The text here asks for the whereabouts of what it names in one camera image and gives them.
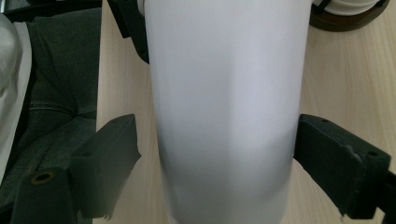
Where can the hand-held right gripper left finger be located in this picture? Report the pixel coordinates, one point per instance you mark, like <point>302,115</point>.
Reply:
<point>104,161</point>

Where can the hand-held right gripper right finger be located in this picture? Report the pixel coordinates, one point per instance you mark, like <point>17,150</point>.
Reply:
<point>330,161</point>

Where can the white cup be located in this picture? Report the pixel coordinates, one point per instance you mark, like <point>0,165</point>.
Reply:
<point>227,102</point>

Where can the white cloth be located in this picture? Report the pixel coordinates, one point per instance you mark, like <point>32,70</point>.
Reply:
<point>11,77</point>

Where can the dark round wooden coaster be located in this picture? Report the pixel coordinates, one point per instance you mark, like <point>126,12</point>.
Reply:
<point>336,23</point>

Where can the white round dish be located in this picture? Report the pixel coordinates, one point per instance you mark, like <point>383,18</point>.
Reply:
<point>348,6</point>

